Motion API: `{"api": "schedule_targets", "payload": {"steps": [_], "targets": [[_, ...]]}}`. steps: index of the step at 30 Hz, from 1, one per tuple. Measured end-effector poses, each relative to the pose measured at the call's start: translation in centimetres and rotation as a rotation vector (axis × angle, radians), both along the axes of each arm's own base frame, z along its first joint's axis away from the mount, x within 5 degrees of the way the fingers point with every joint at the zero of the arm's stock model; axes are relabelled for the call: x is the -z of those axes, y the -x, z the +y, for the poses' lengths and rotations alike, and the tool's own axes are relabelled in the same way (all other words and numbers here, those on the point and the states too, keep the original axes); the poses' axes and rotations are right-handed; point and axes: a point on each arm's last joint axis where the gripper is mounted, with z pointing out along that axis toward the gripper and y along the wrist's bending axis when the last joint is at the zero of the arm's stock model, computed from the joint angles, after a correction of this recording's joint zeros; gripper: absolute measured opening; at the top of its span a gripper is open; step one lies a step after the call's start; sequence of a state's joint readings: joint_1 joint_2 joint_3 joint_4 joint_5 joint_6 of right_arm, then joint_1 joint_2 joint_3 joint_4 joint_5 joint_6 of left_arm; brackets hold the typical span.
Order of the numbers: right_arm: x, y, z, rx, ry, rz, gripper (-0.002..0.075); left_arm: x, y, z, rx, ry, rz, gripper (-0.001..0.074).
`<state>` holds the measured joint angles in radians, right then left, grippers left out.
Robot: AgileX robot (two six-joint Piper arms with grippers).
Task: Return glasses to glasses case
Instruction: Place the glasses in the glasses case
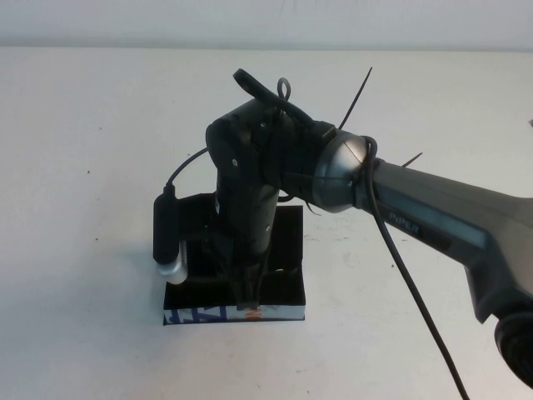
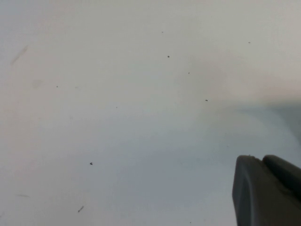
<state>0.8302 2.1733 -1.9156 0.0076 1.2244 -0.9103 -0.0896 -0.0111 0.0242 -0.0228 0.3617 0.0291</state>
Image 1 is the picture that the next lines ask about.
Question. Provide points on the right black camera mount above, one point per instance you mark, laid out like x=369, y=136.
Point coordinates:
x=195, y=212

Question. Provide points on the long black zip tie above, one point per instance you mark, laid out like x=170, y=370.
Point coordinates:
x=356, y=98

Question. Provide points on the right black silver wrist camera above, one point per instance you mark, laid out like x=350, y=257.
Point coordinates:
x=166, y=233

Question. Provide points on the black printed glasses case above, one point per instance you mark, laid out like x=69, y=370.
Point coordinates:
x=287, y=246

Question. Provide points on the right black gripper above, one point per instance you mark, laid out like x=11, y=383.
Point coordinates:
x=245, y=225

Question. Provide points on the right gray black robot arm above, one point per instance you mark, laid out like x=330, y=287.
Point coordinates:
x=416, y=208

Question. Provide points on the short black zip tie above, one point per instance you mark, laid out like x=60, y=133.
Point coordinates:
x=412, y=159
x=312, y=208

